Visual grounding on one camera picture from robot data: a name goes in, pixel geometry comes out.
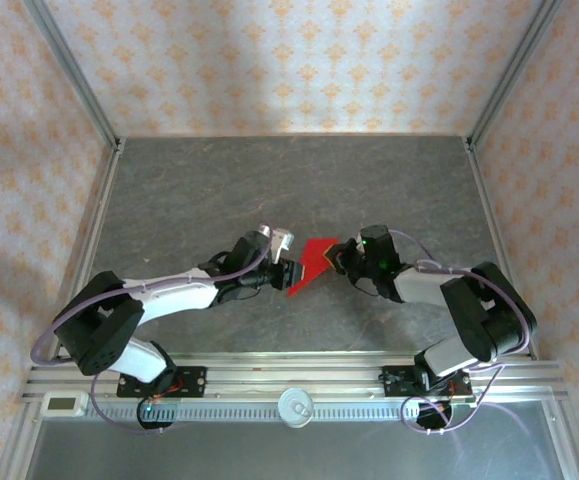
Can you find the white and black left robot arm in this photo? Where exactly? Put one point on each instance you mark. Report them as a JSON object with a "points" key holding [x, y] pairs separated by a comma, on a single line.
{"points": [[179, 300]]}

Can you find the grey metal shelf sheet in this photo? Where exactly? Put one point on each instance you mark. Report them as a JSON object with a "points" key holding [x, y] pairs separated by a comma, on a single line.
{"points": [[269, 450]]}

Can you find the small white display device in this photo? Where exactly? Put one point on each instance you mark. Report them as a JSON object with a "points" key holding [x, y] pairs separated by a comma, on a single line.
{"points": [[64, 404]]}

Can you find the aluminium mounting rail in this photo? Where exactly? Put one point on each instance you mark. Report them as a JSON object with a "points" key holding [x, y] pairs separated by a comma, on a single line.
{"points": [[319, 370]]}

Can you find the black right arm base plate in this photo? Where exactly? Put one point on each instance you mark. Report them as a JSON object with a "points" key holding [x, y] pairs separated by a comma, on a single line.
{"points": [[394, 382]]}

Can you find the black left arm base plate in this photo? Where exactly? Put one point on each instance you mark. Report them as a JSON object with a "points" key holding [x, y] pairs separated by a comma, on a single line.
{"points": [[194, 382]]}

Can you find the aluminium table side rail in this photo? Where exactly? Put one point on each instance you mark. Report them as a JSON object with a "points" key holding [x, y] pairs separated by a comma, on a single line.
{"points": [[489, 210], [101, 210]]}

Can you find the black round base mount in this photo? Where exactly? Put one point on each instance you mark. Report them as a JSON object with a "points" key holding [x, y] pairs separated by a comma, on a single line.
{"points": [[431, 417], [156, 424]]}

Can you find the aluminium corner post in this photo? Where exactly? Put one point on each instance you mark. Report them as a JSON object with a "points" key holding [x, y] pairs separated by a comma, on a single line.
{"points": [[510, 75], [78, 75]]}

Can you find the aluminium frame strut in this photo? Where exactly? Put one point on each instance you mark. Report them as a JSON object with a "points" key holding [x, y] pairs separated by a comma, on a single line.
{"points": [[560, 440], [19, 440]]}

